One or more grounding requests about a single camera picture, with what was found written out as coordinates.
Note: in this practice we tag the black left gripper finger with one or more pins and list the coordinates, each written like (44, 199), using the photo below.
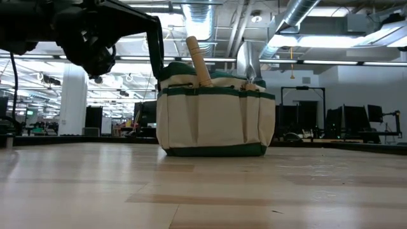
(155, 41)

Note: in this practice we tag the beige green canvas gardening bag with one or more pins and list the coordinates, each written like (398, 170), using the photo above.
(216, 121)

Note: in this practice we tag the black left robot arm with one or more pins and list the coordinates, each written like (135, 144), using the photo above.
(25, 22)

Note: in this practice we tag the white pillar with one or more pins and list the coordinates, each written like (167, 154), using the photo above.
(73, 101)

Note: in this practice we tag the black cabinet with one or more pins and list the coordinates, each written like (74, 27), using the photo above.
(93, 121)

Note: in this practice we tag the black background monitors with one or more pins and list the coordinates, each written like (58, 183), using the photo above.
(353, 122)

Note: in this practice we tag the silver ventilation duct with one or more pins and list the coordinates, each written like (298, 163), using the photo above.
(200, 19)

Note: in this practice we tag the black aluminium table frame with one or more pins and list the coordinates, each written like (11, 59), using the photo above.
(79, 140)

